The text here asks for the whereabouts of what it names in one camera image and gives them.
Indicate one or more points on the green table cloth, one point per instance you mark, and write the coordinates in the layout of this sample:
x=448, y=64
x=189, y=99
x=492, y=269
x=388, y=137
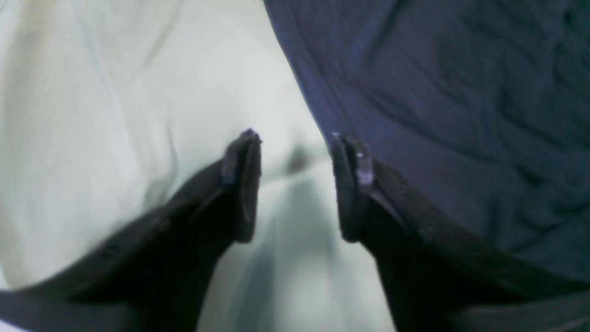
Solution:
x=109, y=106

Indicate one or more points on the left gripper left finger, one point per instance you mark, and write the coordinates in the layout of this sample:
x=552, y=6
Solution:
x=152, y=275

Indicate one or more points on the dark long-sleeve T-shirt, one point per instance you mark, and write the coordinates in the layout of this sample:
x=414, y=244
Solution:
x=484, y=105

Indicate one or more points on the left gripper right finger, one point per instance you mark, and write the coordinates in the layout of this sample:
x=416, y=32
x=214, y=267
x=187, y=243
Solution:
x=438, y=277

